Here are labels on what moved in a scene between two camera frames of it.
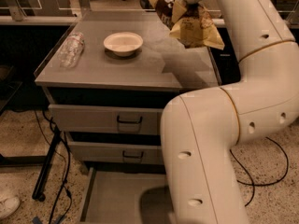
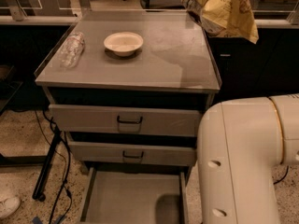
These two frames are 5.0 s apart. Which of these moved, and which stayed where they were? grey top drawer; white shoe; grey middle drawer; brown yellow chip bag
Moved: brown yellow chip bag
Stayed: grey top drawer; grey middle drawer; white shoe
